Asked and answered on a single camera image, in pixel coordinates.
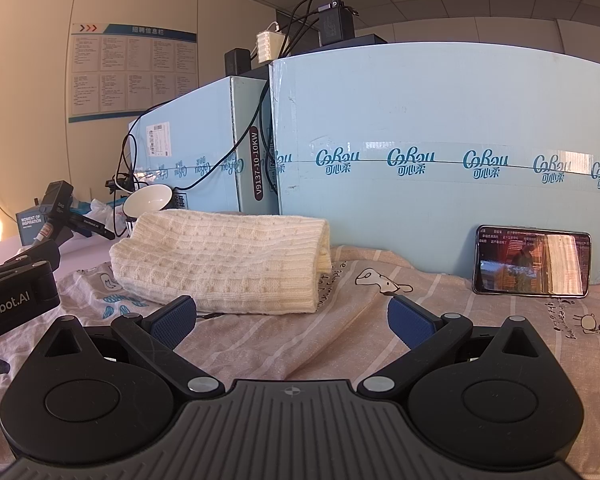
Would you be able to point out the black flat device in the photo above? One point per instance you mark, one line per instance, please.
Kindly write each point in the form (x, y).
(367, 39)

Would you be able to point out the small black power adapter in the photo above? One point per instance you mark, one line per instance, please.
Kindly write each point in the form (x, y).
(237, 62)

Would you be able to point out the wall poster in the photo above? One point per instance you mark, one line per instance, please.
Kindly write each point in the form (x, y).
(130, 70)

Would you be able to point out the black camera device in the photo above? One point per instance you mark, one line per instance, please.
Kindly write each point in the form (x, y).
(60, 205)

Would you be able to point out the white power strip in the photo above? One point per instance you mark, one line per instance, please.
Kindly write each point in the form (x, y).
(270, 45)

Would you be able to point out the cream knitted sweater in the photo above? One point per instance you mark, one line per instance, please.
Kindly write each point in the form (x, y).
(220, 260)

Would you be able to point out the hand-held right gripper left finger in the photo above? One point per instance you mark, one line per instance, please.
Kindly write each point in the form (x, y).
(172, 322)

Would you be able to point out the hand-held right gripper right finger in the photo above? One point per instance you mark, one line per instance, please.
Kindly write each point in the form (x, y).
(412, 322)

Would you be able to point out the white bowl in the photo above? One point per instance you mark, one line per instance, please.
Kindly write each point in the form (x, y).
(147, 202)

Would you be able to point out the small dark blue box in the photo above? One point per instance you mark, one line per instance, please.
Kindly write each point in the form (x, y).
(27, 225)

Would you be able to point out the large light blue cardboard box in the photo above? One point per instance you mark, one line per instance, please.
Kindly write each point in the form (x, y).
(430, 110)

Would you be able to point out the small light blue cardboard box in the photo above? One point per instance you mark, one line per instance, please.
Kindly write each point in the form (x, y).
(190, 130)

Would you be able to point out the black smartphone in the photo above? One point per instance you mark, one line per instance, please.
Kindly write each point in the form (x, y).
(530, 262)

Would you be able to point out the printed striped blanket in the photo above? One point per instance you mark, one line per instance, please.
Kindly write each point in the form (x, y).
(305, 340)

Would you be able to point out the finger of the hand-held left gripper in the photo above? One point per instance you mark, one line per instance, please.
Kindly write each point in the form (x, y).
(35, 255)

